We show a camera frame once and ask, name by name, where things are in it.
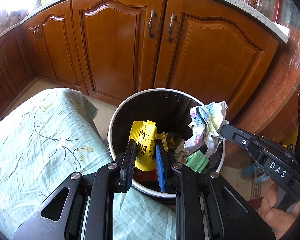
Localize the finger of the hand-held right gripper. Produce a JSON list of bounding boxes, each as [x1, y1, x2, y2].
[[220, 124, 265, 160]]

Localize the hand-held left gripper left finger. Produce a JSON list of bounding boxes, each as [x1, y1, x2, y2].
[[12, 140, 138, 240]]

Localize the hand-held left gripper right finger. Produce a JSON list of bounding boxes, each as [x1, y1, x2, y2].
[[155, 140, 275, 240]]

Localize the yellow snack wrapper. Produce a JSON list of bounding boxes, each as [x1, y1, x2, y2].
[[129, 120, 168, 172]]

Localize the green carton packet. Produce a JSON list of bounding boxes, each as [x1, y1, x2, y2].
[[185, 151, 210, 173]]

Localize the white printed paper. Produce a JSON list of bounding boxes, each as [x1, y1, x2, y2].
[[184, 101, 230, 158]]

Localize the white trash bin black liner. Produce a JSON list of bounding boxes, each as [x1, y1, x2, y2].
[[107, 88, 226, 205]]

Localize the person's right hand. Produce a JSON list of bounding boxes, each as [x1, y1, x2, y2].
[[257, 184, 300, 237]]

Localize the crumpled white tissue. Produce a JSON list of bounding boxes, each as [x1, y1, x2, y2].
[[174, 139, 192, 156]]

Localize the large arched wooden cabinet door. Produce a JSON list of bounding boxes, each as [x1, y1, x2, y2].
[[154, 0, 280, 102]]

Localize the light green floral tablecloth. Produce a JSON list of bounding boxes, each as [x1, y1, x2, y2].
[[0, 87, 178, 240]]

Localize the narrow wooden cabinet door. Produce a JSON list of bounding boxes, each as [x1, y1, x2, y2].
[[36, 0, 87, 91]]

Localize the wooden kitchen cabinets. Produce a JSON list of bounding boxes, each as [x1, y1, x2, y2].
[[0, 0, 290, 46]]

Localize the dark wooden cabinet door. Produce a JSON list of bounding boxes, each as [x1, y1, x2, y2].
[[0, 29, 37, 98]]

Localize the cluster of countertop jars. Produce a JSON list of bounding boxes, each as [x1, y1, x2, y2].
[[0, 9, 30, 34]]

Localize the bronze cabinet door handle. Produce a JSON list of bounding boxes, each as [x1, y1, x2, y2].
[[147, 10, 157, 40], [166, 14, 177, 43]]

